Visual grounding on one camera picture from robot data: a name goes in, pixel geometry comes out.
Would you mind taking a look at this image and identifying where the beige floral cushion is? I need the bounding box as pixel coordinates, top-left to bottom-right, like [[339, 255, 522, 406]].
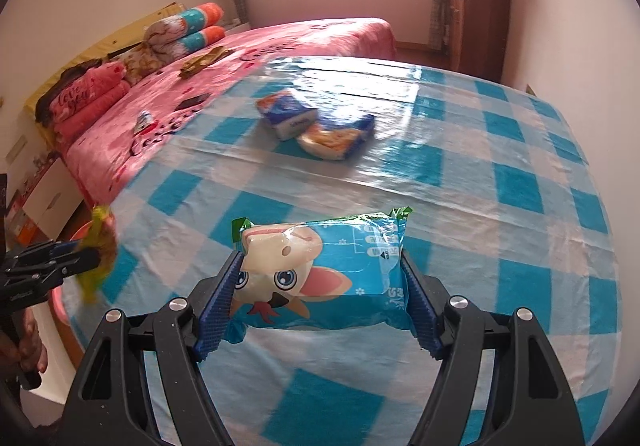
[[122, 43, 168, 86]]

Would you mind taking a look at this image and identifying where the yellow headboard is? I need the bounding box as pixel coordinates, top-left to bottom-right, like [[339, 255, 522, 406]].
[[25, 2, 186, 111]]

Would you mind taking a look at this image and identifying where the brown wooden cabinet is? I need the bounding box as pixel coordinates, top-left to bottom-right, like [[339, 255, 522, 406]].
[[446, 0, 512, 82]]

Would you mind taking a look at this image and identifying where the pink heart print pillow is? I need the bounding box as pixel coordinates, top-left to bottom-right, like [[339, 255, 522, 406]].
[[50, 62, 128, 119]]

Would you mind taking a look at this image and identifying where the yellow snack packet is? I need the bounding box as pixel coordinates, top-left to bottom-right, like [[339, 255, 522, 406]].
[[75, 205, 120, 304]]

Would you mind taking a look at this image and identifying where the blue tissue packet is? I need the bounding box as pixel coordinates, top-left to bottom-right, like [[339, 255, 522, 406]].
[[256, 88, 321, 141], [296, 113, 376, 161]]

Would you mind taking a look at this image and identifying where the person's left hand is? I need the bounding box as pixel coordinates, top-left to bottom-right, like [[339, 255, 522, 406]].
[[0, 313, 49, 374]]

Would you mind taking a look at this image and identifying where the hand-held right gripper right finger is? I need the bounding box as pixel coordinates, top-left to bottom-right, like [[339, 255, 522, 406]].
[[399, 251, 586, 446]]

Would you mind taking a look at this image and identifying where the teal orange bolster pillow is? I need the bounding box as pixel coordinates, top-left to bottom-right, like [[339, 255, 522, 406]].
[[165, 26, 227, 56], [145, 3, 224, 44]]

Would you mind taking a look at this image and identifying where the blue checkered tablecloth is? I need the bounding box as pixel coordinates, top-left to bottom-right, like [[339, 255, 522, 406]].
[[52, 56, 621, 446]]

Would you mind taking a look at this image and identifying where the dark cloth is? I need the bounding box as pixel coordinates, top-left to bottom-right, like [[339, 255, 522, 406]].
[[37, 58, 108, 124]]

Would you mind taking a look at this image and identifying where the cartoon wet wipes pack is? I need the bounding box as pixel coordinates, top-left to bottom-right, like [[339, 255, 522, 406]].
[[230, 206, 416, 344]]

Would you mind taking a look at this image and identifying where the pink bed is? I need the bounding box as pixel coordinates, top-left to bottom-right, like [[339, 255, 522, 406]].
[[55, 17, 398, 209]]

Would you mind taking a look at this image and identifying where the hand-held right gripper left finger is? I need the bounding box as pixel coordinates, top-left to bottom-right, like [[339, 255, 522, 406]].
[[62, 251, 246, 446]]

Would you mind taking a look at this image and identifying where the gold cloth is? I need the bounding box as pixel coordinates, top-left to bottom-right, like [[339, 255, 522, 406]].
[[179, 46, 233, 78]]

